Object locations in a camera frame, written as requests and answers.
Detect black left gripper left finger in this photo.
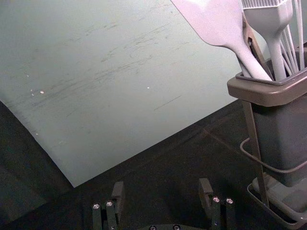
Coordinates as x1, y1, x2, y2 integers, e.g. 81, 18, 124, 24
92, 181, 125, 230

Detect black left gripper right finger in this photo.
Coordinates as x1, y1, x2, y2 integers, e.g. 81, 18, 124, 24
198, 177, 235, 230

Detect grey drip tray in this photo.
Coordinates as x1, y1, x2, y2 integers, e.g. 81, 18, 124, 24
247, 172, 307, 230

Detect black table cloth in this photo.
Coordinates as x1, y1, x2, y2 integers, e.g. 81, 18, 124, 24
0, 95, 307, 230

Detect grey utensil holder bin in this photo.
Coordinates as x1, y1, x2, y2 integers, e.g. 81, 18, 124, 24
226, 68, 307, 188

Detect steel kitchen tongs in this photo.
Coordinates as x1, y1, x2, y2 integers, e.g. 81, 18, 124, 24
242, 16, 269, 73

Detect white silicone basting brush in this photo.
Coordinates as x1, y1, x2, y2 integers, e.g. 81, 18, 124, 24
241, 0, 294, 81

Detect white silicone spatula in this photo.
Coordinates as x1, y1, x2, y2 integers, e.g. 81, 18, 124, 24
170, 0, 273, 81

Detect steel holder stand frame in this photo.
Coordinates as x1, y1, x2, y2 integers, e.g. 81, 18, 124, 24
239, 99, 307, 209

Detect pale scuffed wall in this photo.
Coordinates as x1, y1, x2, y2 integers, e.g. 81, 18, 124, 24
0, 0, 307, 189

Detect white wire whisk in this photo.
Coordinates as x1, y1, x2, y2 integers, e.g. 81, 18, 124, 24
280, 0, 307, 75

